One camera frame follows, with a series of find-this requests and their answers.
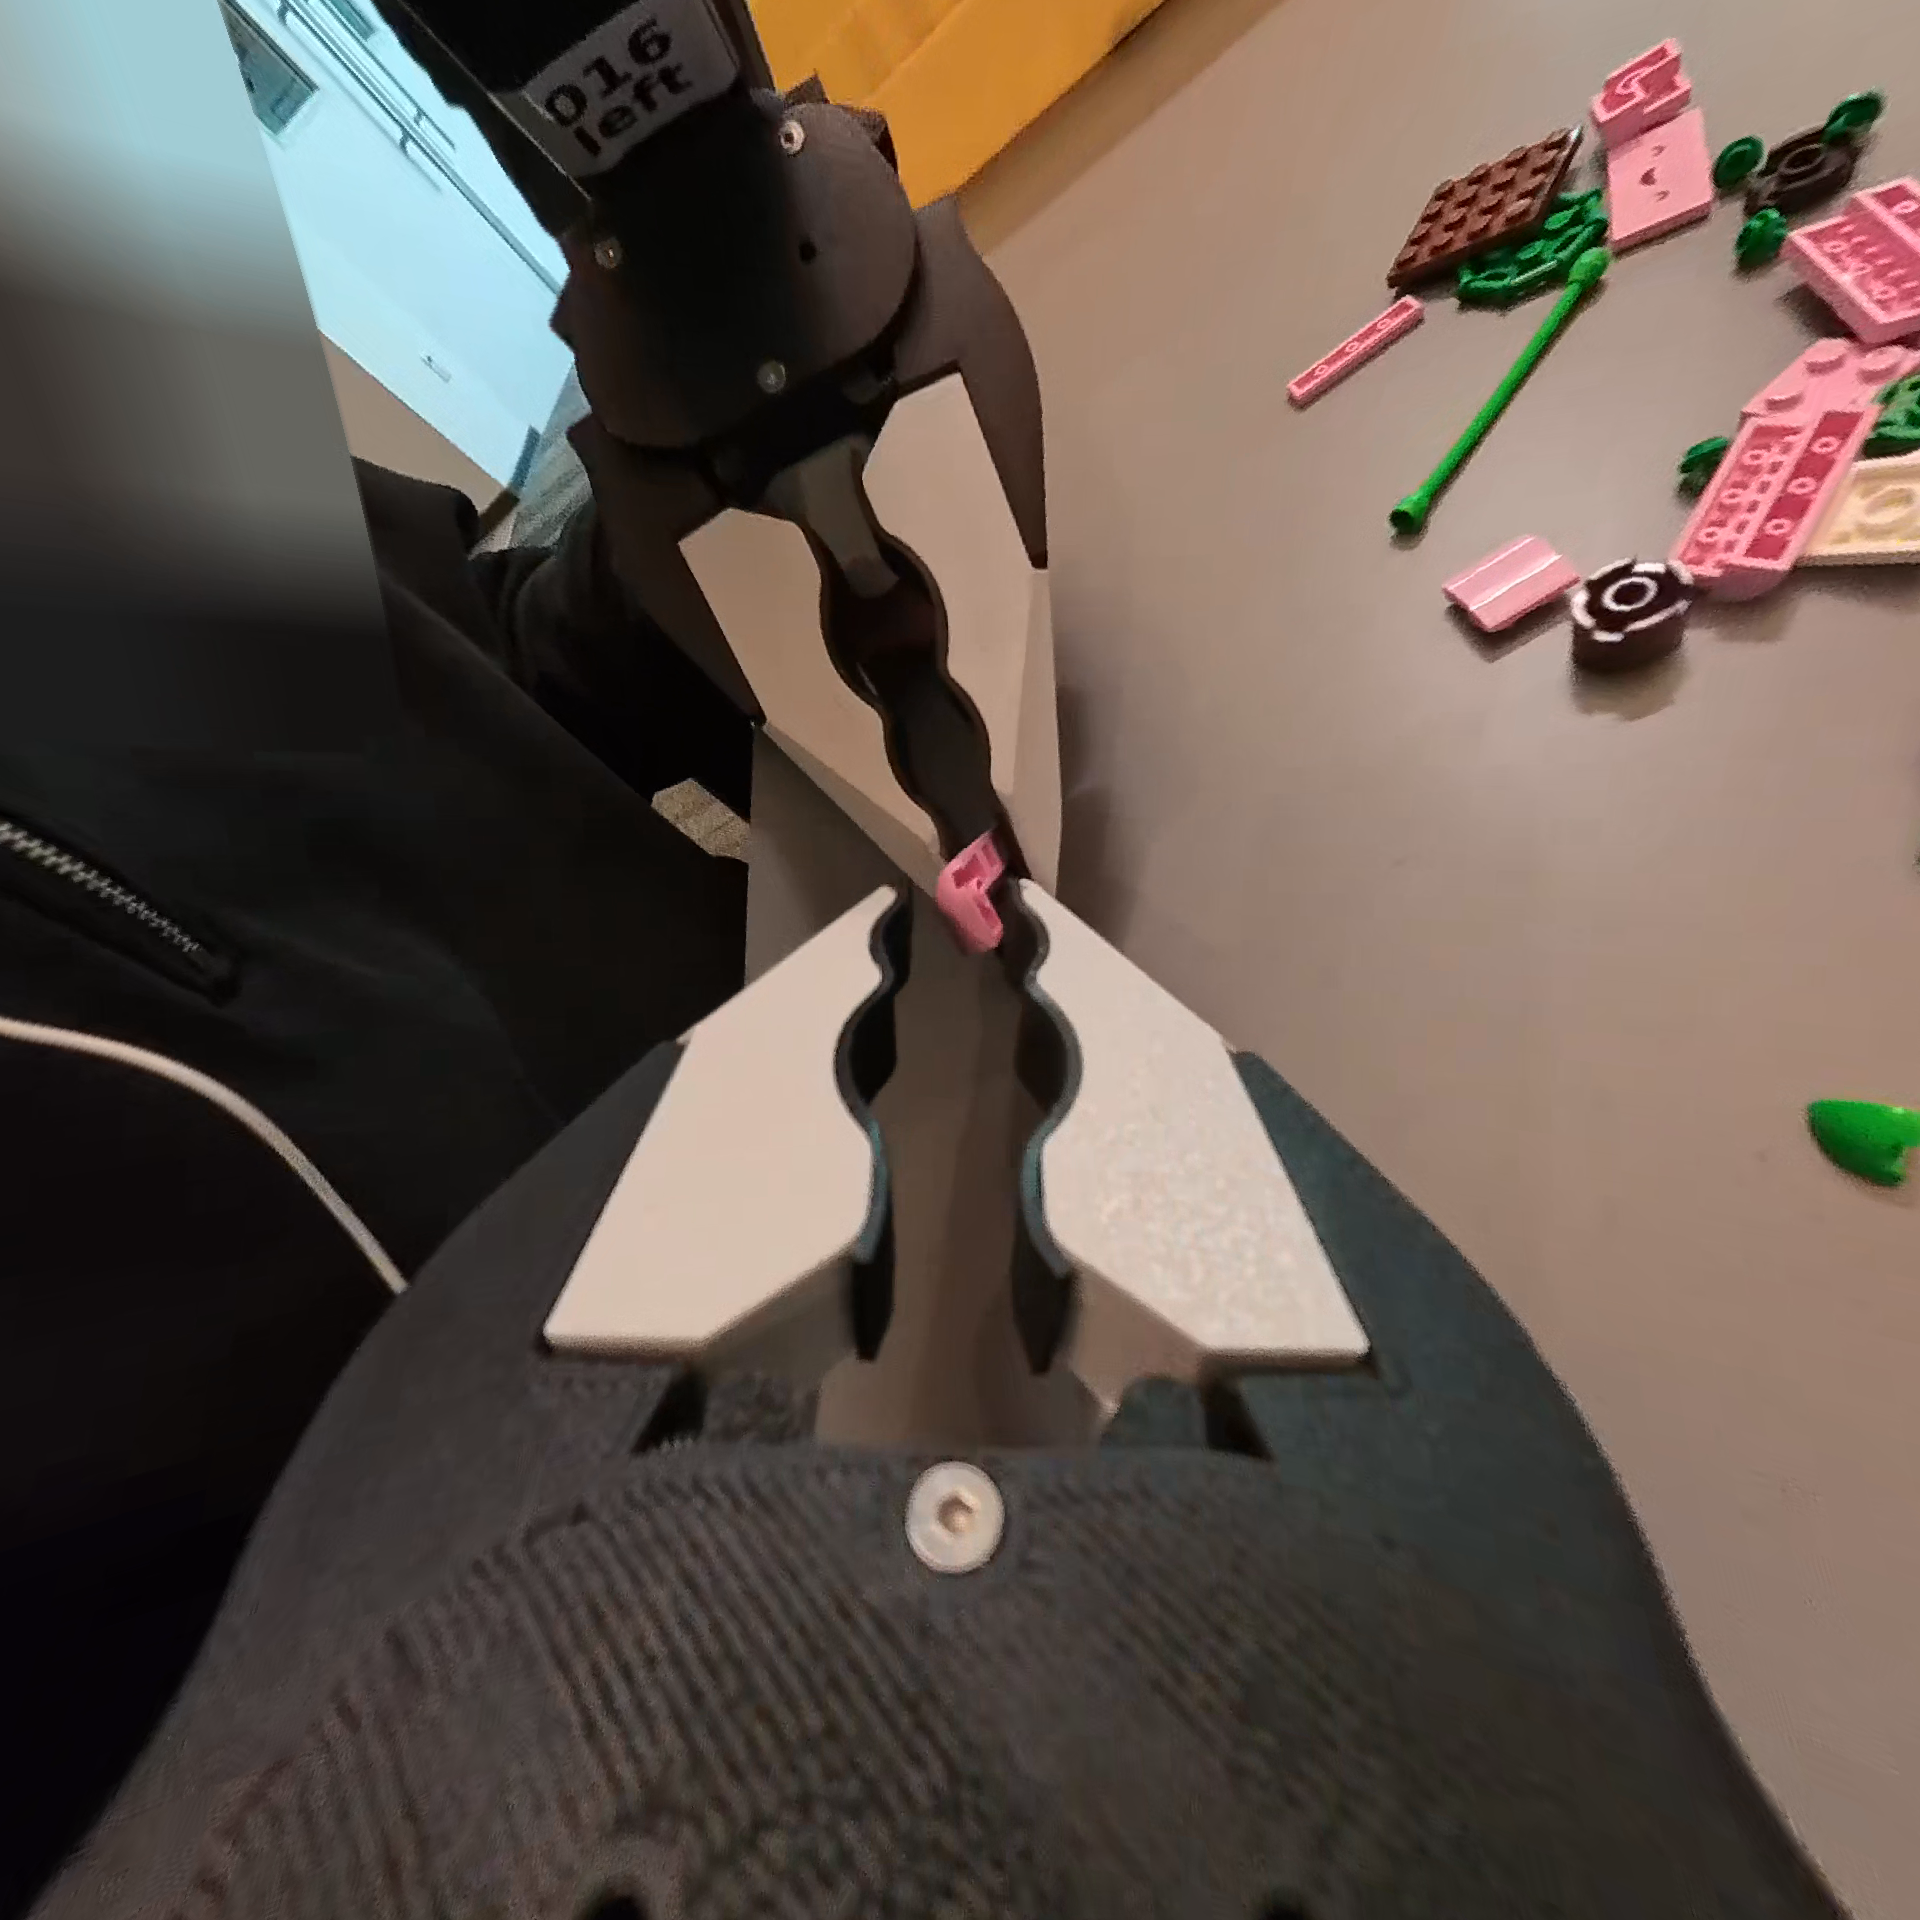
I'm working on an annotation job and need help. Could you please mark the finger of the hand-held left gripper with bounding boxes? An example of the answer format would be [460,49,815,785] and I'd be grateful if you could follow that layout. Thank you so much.
[678,507,963,889]
[861,376,1067,888]

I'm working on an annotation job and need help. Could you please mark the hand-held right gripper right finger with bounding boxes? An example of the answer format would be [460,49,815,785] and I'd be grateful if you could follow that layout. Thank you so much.
[1018,883,1370,1375]

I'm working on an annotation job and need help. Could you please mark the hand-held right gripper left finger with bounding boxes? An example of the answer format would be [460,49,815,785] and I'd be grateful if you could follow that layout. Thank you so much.
[543,885,902,1368]

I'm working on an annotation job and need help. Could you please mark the pink notched round-corner brick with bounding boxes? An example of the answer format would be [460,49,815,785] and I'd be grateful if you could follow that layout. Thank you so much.
[935,832,1009,953]

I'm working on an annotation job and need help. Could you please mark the person's left forearm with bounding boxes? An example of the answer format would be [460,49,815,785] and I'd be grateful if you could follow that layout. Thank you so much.
[353,458,751,811]

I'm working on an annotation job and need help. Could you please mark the yellow seat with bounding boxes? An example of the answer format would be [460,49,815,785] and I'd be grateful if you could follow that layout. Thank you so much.
[742,0,1173,213]

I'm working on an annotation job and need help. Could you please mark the pink narrow three-stud plate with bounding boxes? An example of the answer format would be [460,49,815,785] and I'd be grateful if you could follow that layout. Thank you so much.
[1286,295,1423,408]

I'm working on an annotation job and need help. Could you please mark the person's black clothing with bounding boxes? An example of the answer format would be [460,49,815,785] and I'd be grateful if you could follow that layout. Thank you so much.
[0,570,751,1578]

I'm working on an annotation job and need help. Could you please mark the pink curved slope tile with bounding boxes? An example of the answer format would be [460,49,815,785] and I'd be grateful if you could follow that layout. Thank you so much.
[1443,535,1582,635]

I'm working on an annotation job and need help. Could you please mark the green flexible rod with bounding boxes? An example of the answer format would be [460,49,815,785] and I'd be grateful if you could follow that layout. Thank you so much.
[1390,247,1614,538]

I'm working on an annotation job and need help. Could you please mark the green web wheel piece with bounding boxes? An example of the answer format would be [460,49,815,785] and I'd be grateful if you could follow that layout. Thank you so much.
[1451,187,1614,310]

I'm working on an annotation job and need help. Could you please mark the large brown studded plate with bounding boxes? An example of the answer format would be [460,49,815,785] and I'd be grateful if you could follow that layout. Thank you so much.
[1387,129,1583,295]

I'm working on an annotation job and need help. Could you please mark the brown round brick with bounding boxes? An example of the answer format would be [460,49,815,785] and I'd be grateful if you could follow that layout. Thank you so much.
[1570,559,1695,673]

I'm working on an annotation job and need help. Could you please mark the smooth green leaf piece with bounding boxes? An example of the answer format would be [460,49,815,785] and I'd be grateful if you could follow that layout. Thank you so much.
[1804,1097,1920,1187]

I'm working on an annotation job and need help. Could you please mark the long pink flat plate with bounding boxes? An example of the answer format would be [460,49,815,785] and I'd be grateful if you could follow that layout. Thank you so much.
[1605,113,1715,255]

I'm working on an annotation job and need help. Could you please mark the long pink hollow brick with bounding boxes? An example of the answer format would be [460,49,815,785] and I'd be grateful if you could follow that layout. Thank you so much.
[1669,403,1883,607]

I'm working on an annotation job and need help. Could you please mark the pink angled brick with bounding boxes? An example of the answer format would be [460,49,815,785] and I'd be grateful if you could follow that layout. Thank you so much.
[1591,42,1689,129]

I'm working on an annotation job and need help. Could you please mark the scattered small green pieces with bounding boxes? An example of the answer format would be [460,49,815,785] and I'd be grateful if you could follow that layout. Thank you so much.
[1678,90,1920,496]

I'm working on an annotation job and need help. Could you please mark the pink four-stud brick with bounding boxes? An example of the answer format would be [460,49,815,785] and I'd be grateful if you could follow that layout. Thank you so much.
[1740,336,1920,431]

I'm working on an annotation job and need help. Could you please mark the cream square plate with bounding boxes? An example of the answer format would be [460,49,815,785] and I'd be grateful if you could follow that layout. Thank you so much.
[1793,451,1920,570]

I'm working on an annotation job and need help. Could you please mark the dark brown flower piece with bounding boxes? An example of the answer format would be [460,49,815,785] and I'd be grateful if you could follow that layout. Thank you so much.
[1743,119,1863,217]

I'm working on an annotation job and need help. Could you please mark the large pink hollow brick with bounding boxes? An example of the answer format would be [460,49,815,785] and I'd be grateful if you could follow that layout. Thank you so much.
[1782,177,1920,349]

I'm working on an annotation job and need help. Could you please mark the white cable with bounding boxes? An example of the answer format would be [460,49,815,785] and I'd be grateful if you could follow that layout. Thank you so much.
[0,1015,410,1297]

